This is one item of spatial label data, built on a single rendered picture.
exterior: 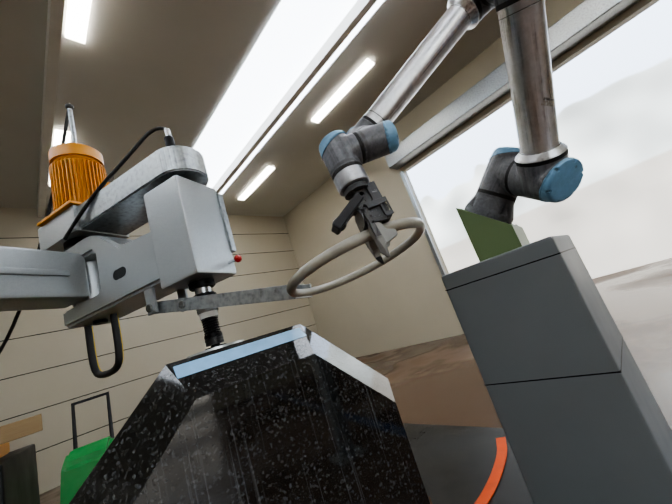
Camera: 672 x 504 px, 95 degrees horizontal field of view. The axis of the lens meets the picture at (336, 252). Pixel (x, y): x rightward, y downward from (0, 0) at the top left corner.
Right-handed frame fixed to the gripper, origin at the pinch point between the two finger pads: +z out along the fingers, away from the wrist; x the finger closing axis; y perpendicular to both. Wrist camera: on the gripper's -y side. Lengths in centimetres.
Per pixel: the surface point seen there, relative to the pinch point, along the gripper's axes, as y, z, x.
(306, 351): -25.5, 13.3, 9.0
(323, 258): -13.2, -5.8, 2.5
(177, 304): -65, -24, 55
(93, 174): -94, -114, 77
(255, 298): -35, -11, 37
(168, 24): -34, -323, 151
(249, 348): -37.9, 7.2, 7.6
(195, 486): -52, 27, -4
